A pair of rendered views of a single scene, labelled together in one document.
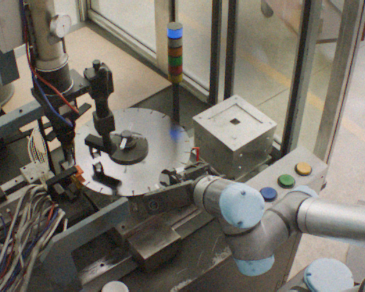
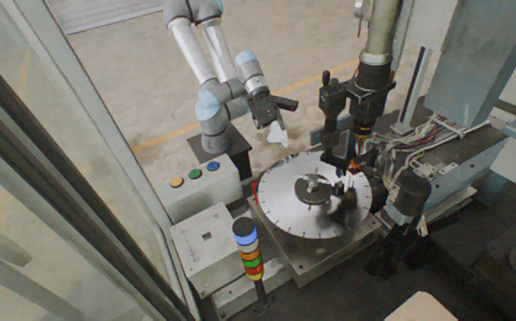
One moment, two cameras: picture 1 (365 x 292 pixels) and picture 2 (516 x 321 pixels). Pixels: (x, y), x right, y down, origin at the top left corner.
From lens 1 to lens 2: 1.54 m
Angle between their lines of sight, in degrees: 91
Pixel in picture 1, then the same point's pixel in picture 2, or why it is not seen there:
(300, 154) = (169, 195)
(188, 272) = not seen: hidden behind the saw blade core
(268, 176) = (206, 178)
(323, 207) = (205, 64)
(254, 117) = (185, 240)
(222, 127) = (222, 230)
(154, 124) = (287, 212)
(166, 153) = (279, 181)
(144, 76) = not seen: outside the picture
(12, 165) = (445, 239)
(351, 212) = (197, 48)
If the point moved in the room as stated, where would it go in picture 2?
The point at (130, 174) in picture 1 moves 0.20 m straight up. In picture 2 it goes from (309, 166) to (310, 115)
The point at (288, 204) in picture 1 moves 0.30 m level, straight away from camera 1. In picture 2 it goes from (218, 85) to (163, 134)
